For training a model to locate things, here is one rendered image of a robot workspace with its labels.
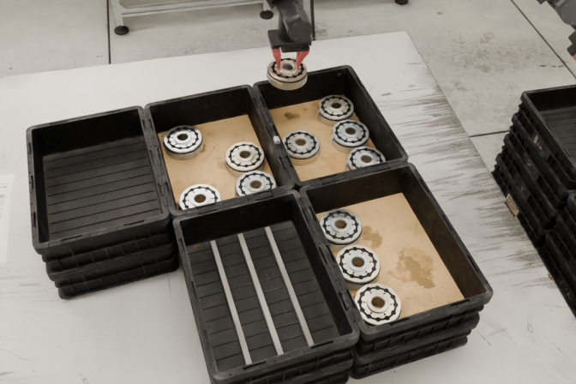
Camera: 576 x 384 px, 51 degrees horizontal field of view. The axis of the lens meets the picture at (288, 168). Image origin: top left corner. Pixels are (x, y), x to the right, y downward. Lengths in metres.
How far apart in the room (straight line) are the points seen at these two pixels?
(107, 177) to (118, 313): 0.35
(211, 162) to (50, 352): 0.60
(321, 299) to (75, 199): 0.67
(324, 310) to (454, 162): 0.72
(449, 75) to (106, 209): 2.22
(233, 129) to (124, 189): 0.35
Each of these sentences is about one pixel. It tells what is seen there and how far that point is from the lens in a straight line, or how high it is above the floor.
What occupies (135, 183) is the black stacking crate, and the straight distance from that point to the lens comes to 1.62.
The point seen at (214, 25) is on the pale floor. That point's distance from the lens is 3.58.
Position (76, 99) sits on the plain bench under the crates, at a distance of 2.10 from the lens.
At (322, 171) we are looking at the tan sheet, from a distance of 1.61.
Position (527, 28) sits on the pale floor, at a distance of 3.85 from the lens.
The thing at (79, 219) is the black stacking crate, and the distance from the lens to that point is 1.58.
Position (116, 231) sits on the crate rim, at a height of 0.93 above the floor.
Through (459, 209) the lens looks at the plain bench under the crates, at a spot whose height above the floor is 0.70.
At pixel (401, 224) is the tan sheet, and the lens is 1.52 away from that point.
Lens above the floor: 2.02
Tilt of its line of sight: 48 degrees down
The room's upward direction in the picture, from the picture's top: 2 degrees clockwise
